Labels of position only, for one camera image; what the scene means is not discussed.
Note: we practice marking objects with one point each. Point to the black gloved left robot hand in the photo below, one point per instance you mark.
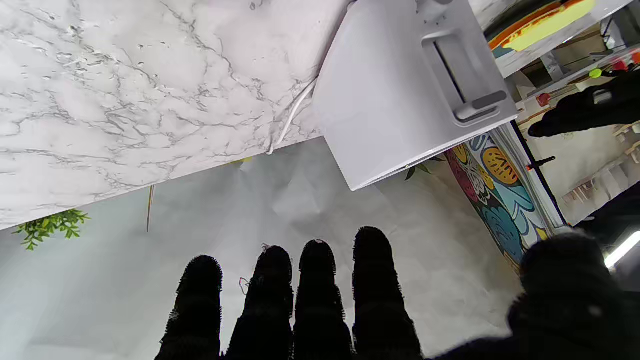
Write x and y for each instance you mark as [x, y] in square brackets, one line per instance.
[595, 107]

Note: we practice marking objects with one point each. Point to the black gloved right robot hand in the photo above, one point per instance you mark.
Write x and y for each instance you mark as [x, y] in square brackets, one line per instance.
[380, 300]

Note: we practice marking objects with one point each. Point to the yellow toast slice orange crust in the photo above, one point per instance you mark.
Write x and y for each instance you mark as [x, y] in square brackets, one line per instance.
[550, 22]

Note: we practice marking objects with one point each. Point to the white two-slot toaster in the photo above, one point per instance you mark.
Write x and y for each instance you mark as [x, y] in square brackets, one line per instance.
[390, 100]

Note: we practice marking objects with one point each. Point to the white crumpled backdrop sheet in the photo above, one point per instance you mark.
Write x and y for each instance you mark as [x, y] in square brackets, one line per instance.
[300, 215]

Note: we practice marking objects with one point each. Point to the colourful cartoon mural board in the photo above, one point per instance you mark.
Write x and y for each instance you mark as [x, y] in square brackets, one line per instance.
[500, 200]

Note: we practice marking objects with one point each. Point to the large green potted plant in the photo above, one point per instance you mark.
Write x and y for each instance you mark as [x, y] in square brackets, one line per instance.
[420, 169]

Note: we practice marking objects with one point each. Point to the small green potted plant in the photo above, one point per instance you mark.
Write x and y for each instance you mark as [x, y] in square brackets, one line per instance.
[50, 225]

